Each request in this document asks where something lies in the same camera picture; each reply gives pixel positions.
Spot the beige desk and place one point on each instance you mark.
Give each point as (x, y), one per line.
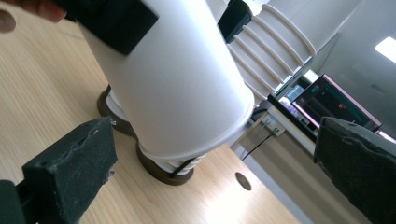
(295, 168)

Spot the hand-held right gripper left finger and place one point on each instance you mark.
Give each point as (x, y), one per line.
(68, 168)

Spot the dark round table grommet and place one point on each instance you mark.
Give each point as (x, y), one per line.
(243, 181)

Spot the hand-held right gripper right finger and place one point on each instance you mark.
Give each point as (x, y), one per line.
(358, 168)

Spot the ceiling light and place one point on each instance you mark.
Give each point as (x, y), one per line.
(387, 49)

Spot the tall stack of paper cups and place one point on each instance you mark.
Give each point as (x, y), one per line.
(274, 40)

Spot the computer monitor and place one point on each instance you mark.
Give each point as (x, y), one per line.
(330, 99)

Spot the single white paper cup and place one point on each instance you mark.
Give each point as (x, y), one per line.
(174, 81)

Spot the black double cup holder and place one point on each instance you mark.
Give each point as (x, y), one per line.
(162, 179)

